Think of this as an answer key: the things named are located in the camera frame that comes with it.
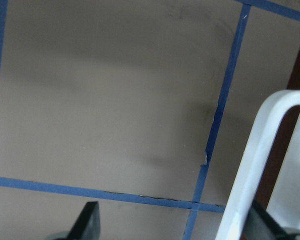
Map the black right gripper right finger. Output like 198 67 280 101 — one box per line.
242 200 300 240

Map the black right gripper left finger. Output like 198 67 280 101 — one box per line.
48 201 101 240

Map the brown wooden drawer cabinet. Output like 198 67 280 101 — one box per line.
216 48 300 240

